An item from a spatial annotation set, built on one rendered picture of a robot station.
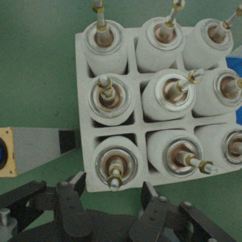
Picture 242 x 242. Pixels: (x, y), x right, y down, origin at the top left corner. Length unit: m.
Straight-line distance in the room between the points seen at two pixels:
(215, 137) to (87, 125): 0.27
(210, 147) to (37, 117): 0.55
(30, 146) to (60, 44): 0.47
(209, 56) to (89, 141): 0.32
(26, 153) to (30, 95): 0.39
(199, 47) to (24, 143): 0.37
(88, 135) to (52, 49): 0.42
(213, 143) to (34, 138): 0.33
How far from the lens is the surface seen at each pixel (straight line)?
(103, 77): 0.16
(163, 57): 0.29
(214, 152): 0.31
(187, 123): 0.35
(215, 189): 0.66
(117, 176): 0.17
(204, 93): 0.31
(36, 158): 0.27
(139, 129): 0.31
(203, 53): 0.35
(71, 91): 0.54
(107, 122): 0.24
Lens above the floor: 0.49
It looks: 87 degrees down
